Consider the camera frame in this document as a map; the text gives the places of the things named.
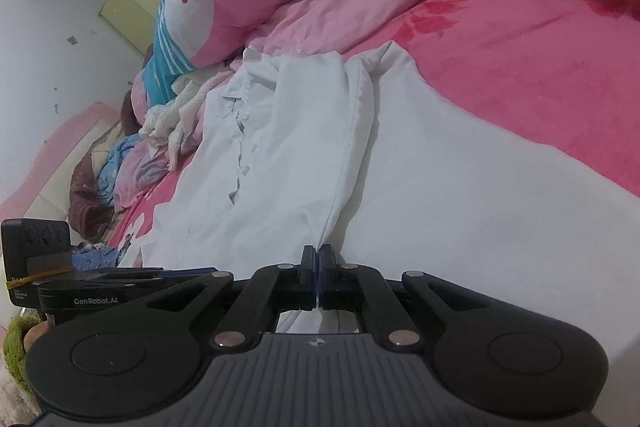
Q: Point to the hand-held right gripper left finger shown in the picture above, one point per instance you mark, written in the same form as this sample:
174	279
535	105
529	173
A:
311	267

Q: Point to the white shirt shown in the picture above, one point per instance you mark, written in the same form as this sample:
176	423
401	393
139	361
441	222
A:
425	207

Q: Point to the person's left forearm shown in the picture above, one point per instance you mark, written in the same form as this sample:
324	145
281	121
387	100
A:
15	352

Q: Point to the pile of crumpled clothes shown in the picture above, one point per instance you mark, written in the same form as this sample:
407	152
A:
82	202

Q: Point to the blue denim jeans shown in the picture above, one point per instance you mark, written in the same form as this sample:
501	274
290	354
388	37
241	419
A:
95	259

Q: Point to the pink printed quilt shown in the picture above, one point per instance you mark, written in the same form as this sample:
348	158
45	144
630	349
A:
350	7

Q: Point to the light blue cloth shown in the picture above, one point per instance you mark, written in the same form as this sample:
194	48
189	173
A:
112	172

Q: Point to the white knit sweater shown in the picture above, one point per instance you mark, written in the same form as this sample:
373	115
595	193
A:
165	117

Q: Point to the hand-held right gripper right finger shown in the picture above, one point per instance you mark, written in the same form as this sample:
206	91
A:
325	267

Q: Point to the pink white printed pillow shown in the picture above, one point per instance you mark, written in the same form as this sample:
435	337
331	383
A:
225	7

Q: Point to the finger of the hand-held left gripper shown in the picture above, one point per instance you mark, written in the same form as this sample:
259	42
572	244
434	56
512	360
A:
150	276

